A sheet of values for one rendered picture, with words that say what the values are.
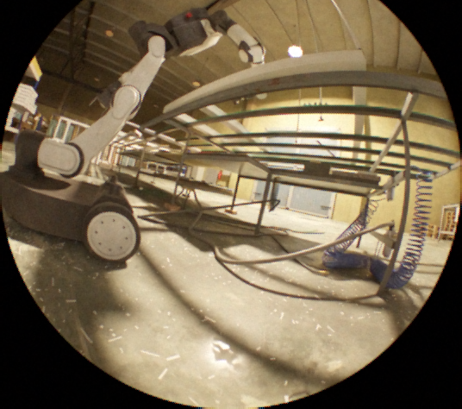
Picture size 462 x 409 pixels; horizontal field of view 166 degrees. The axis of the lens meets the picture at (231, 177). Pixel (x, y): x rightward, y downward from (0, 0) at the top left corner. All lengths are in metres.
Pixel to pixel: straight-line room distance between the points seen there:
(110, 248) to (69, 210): 0.18
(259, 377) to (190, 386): 0.12
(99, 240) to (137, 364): 0.37
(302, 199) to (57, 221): 7.15
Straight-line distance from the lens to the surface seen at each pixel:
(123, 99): 0.72
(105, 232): 0.54
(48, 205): 0.62
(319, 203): 7.02
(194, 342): 0.39
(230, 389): 0.35
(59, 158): 0.72
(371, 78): 0.70
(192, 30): 1.04
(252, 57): 0.92
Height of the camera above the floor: 0.32
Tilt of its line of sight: 4 degrees up
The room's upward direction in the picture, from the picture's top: 13 degrees clockwise
